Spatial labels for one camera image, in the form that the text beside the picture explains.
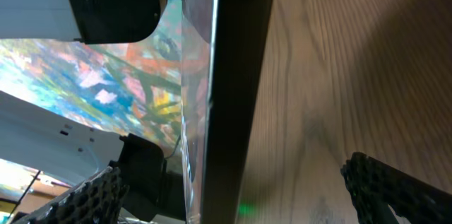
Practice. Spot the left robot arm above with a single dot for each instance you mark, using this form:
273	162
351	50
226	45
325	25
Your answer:
90	110

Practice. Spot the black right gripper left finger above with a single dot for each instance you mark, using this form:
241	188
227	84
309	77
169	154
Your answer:
98	200

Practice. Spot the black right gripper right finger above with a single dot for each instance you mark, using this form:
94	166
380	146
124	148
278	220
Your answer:
380	193

